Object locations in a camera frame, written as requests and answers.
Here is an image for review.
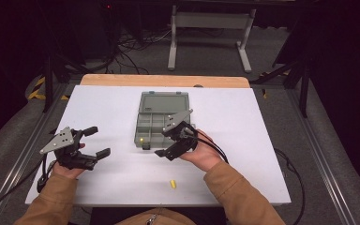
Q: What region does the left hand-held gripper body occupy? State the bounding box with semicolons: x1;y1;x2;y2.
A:
38;126;98;172

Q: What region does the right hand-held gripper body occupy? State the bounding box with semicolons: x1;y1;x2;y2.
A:
161;108;200;153

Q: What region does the grey translucent storage box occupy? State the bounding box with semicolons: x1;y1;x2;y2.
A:
133;90;198;152

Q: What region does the person's left hand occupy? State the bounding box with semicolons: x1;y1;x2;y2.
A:
51;160;87;181

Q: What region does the person's right hand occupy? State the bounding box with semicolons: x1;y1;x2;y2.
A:
179;129;230;173

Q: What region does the white foam board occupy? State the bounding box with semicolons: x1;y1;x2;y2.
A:
24;84;292;206

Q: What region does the yellow black floor tape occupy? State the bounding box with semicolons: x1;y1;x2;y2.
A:
27;76;70;101

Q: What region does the black tripod stand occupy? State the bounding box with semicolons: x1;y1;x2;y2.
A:
249;57;311;119
41;54;90;113

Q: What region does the person's tan jacket torso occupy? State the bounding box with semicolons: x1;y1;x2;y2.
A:
114;207;199;225

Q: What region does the grey metal stand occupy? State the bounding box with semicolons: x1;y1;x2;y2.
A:
167;4;257;74

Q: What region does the aluminium floor rail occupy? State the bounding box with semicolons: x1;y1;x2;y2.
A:
285;88;360;225
0;83;73;225

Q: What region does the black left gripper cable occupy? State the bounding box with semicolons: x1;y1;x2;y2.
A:
0;154;57;219

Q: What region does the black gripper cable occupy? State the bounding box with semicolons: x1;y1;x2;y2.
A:
0;154;57;219
184;129;306;225

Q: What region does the bundle of black floor cables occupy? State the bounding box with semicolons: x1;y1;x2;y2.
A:
104;26;173;76

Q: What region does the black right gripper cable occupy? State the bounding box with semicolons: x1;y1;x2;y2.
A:
184;129;306;225

